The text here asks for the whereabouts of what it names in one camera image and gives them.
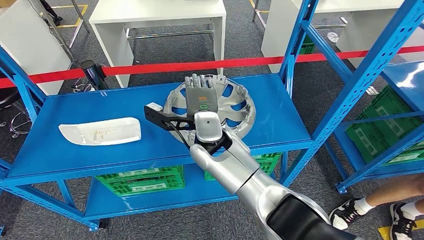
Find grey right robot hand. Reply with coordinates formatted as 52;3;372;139
184;73;220;115

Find round silver metal part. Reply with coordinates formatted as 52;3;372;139
163;74;257;146

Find wide blue metal shelf rack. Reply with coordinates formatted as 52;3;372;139
0;0;424;231

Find speckled white curved plastic part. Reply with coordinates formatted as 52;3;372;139
58;116;142;146

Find red barrier tape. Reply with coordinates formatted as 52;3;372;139
0;45;424;90

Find white table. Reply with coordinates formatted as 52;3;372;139
88;0;227;89
260;0;349;74
336;0;424;69

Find person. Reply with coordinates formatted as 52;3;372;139
39;0;64;27
328;173;424;240

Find white cabinet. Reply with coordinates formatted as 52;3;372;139
0;0;72;96

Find black stool chrome base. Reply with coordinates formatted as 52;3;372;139
0;86;33;139

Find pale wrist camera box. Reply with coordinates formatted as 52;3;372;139
193;111;223;144

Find black flat bracket module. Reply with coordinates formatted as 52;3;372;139
143;101;196;132

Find chrome tube frame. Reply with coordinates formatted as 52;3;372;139
251;0;268;29
29;0;90;62

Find black barrier post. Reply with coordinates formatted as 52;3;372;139
80;59;110;91

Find thin floor cables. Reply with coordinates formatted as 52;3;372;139
71;77;97;94

